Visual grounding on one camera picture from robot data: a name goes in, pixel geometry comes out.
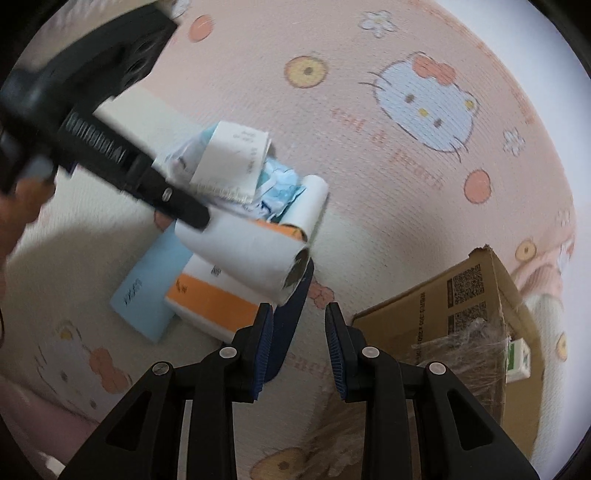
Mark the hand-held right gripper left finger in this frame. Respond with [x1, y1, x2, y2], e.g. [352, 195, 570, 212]
[58, 302, 274, 480]

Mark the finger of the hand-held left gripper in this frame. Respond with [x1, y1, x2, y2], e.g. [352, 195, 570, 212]
[131, 159, 212, 232]

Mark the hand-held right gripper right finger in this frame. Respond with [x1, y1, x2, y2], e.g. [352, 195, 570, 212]
[324, 302, 539, 480]

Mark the dark blue fabric pouch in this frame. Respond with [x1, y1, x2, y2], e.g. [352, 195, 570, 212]
[262, 258, 315, 383]

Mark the orange white tissue pack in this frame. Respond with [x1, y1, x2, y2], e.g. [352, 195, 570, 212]
[164, 220, 308, 344]

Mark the white paper roll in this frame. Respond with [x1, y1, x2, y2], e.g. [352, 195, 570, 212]
[277, 174, 329, 244]
[174, 216, 311, 308]

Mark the brown cardboard box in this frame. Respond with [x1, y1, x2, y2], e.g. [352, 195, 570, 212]
[352, 246, 546, 457]

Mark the person's left hand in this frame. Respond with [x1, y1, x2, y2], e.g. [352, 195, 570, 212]
[0, 159, 58, 273]

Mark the white spiral notebook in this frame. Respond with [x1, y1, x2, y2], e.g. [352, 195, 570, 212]
[189, 121, 273, 205]

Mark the light blue booklet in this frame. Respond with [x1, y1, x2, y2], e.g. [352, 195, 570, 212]
[110, 231, 195, 343]

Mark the blue white wet wipes pack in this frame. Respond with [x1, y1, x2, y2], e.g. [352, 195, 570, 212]
[154, 127, 308, 227]

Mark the clear plastic wrap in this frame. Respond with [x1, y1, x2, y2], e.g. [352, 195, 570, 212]
[413, 318, 509, 398]

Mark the green white small carton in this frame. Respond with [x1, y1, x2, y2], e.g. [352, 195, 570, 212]
[505, 338, 533, 385]

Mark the pink cartoon printed mat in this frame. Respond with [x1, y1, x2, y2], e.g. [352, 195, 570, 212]
[0, 0, 583, 480]

